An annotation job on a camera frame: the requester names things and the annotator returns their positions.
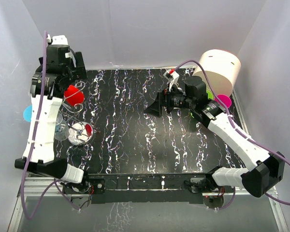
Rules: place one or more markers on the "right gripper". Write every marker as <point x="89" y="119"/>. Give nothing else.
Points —
<point x="163" y="99"/>

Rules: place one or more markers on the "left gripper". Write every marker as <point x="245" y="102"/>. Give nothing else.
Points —
<point x="78" y="70"/>

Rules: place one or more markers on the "red wine glass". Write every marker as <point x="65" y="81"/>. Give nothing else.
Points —
<point x="73" y="96"/>

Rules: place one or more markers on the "green wine glass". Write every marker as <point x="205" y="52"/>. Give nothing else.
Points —
<point x="209" y="94"/>

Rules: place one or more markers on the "magenta wine glass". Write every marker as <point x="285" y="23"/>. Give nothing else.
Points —
<point x="221" y="98"/>

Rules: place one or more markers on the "clear wine glass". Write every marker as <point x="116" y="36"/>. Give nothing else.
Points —
<point x="61" y="128"/>

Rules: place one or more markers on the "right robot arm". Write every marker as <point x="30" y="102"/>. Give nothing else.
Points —
<point x="262" y="169"/>

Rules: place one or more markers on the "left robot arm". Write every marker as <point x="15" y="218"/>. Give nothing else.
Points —
<point x="39" y="157"/>

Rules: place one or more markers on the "chrome wine glass rack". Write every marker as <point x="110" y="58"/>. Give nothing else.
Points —
<point x="81" y="132"/>

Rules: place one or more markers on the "blue wine glass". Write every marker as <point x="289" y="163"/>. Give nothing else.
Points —
<point x="27" y="113"/>

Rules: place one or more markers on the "white cylindrical container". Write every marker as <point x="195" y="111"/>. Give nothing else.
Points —
<point x="222" y="69"/>

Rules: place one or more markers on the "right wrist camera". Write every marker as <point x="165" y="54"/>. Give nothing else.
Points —
<point x="172" y="76"/>

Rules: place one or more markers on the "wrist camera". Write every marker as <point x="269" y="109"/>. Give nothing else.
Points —
<point x="60" y="40"/>
<point x="172" y="76"/>

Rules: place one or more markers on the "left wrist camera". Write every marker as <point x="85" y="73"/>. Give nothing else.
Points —
<point x="60" y="40"/>

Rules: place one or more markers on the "black front mounting rail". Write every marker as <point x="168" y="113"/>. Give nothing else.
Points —
<point x="142" y="188"/>

